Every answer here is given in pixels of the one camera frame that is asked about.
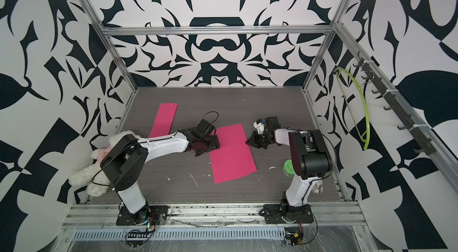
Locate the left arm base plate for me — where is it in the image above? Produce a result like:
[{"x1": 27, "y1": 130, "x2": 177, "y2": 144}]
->
[{"x1": 116, "y1": 206, "x2": 169, "y2": 226}]

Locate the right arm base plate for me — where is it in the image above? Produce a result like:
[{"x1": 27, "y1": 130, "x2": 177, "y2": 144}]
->
[{"x1": 259, "y1": 204, "x2": 314, "y2": 224}]

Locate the black wall hook rail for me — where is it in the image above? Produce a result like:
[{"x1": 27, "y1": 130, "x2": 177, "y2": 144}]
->
[{"x1": 354, "y1": 52, "x2": 437, "y2": 156}]

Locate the patterned cream pouch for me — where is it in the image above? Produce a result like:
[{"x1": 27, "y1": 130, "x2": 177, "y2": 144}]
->
[{"x1": 311, "y1": 180, "x2": 324, "y2": 194}]

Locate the right small electronics board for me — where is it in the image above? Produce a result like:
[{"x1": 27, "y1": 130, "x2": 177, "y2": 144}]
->
[{"x1": 284, "y1": 232, "x2": 304, "y2": 247}]

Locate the green hoop hanger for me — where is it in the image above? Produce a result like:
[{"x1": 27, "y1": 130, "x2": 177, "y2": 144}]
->
[{"x1": 333, "y1": 67, "x2": 371, "y2": 151}]

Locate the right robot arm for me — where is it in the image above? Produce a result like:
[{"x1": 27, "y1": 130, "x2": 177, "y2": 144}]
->
[{"x1": 246, "y1": 116, "x2": 333, "y2": 214}]

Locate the green lidded jar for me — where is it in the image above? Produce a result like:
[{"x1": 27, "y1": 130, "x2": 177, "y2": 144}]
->
[{"x1": 282, "y1": 160, "x2": 295, "y2": 178}]

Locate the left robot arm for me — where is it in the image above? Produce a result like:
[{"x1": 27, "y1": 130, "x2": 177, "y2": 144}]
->
[{"x1": 100, "y1": 119, "x2": 220, "y2": 215}]

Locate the white teddy bear pink shirt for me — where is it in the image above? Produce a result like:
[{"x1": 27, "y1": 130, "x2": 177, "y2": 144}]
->
[{"x1": 68, "y1": 130, "x2": 141, "y2": 197}]

